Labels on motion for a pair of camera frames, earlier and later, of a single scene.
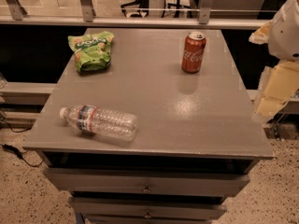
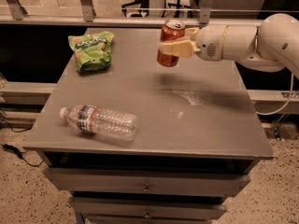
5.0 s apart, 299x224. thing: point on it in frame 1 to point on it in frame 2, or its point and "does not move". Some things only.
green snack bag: (92, 51) does not move
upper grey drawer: (79, 182) does not move
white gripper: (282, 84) to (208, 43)
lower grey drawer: (148, 209) does not move
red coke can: (193, 48) to (171, 30)
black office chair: (141, 5) does not move
